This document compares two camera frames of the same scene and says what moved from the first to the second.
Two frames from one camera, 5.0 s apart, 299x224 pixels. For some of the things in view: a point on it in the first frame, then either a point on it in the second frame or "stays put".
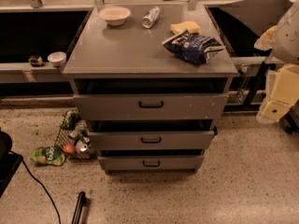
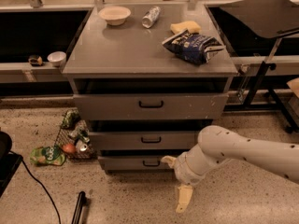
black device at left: (9, 161) stays put
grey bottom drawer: (154, 163) stays put
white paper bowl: (115, 15) stays put
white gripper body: (288, 38) → (183, 172)
